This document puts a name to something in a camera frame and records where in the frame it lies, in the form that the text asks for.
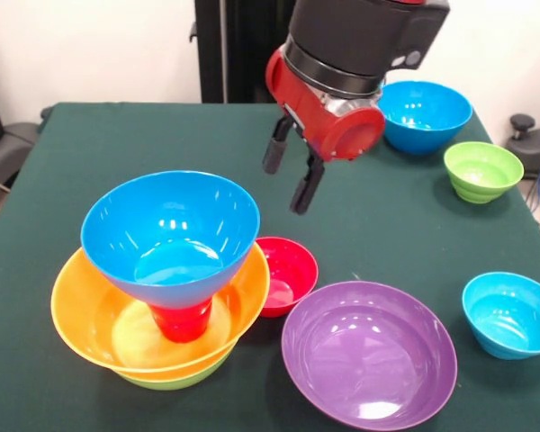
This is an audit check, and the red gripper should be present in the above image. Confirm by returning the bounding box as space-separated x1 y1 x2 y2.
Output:
261 47 387 216

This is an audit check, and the red cup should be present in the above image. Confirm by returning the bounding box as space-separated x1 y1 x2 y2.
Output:
148 296 214 345

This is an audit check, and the large purple bowl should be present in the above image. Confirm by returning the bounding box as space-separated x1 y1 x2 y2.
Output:
281 281 459 432

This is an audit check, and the large orange bowl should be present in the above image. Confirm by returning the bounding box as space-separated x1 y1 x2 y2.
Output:
49 242 271 382

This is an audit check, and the small red bowl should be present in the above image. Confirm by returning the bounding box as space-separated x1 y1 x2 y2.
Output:
254 236 320 319

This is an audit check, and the dark green tablecloth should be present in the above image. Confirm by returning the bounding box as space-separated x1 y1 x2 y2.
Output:
0 102 540 432

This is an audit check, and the small green bowl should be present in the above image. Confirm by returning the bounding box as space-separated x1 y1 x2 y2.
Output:
443 140 525 205

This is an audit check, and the black stand base with knob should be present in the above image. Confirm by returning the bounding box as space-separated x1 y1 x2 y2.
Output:
501 113 540 180

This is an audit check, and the large green bowl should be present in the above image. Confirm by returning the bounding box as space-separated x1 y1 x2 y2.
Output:
121 348 235 391

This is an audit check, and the small light blue bowl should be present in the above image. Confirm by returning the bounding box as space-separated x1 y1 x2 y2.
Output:
461 271 540 361

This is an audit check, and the dark gray stand base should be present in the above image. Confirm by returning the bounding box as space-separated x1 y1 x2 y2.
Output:
0 121 41 188

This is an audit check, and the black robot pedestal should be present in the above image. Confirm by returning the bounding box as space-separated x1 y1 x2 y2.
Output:
189 0 298 105

